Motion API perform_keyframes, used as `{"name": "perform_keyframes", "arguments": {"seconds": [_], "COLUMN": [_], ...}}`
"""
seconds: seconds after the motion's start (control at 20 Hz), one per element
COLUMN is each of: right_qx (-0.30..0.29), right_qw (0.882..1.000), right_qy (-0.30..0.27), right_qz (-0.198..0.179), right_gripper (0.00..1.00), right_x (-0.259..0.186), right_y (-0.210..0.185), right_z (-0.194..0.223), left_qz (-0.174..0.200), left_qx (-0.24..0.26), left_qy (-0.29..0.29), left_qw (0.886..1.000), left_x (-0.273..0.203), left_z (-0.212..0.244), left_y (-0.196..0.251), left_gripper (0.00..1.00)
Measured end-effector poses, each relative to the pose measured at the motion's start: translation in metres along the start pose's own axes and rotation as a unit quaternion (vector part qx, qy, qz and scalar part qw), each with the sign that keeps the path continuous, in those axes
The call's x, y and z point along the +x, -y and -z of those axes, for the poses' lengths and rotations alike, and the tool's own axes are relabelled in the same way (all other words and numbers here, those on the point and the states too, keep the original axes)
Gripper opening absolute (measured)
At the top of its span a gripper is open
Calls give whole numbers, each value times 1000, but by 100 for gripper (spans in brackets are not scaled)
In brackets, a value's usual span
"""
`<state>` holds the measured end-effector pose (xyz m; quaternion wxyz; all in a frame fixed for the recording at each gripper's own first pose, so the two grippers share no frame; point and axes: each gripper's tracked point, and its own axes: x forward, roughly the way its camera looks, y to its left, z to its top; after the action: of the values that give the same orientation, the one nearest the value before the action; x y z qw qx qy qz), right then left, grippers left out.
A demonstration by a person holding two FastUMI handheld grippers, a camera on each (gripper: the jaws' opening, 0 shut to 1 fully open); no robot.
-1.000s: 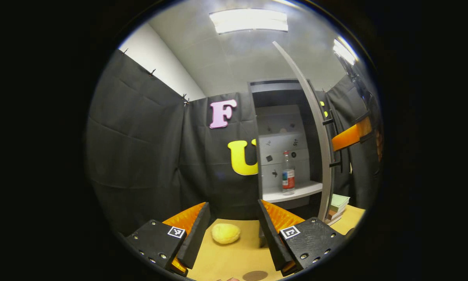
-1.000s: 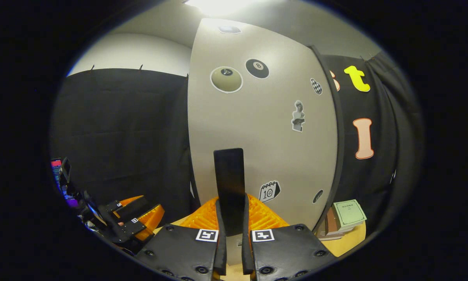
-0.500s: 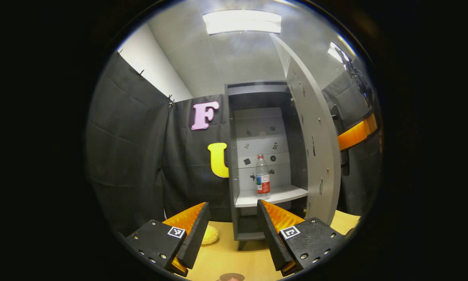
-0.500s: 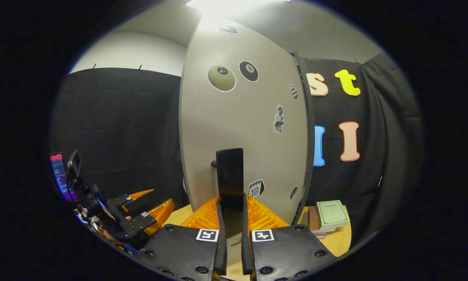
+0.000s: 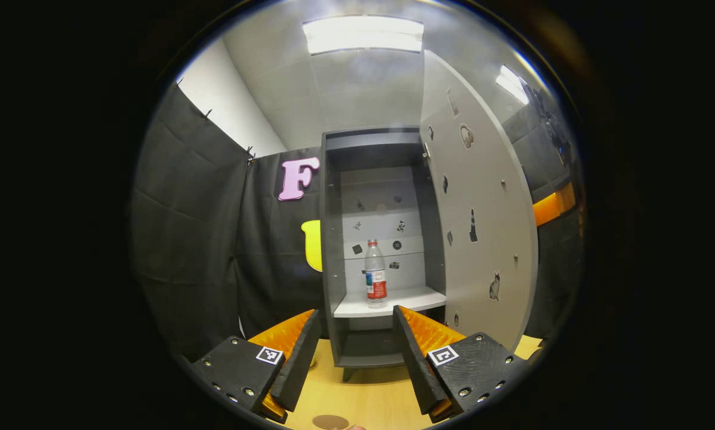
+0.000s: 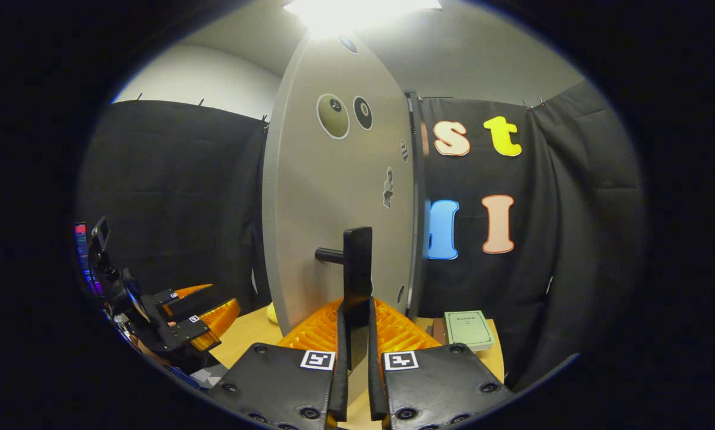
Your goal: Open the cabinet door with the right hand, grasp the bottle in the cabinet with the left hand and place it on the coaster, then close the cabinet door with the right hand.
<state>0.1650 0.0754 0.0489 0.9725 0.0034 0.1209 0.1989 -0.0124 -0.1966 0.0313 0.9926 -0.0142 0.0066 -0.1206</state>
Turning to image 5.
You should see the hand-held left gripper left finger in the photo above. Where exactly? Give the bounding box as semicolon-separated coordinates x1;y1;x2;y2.
190;309;322;425

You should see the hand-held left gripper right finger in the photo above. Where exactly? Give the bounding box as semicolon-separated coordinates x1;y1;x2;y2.
392;305;528;423

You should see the grey cabinet door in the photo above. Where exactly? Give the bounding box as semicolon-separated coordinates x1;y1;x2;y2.
418;49;540;353

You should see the round brown coaster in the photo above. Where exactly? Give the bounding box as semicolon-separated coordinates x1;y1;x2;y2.
312;414;351;430

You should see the dark grey cabinet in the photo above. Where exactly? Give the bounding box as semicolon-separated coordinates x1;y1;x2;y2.
320;125;448;383

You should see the clear bottle with red label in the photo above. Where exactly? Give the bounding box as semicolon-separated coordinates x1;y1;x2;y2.
365;239;388;308

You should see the white cabinet shelf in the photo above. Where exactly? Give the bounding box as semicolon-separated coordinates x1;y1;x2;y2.
334;287;446;318

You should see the small ceiling light panel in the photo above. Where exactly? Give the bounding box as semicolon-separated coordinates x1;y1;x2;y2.
495;64;531;105

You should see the black backdrop cloth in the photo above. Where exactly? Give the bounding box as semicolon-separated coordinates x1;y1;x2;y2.
130;81;585;362

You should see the large ceiling light panel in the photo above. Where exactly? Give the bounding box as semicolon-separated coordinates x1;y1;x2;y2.
302;15;425;56

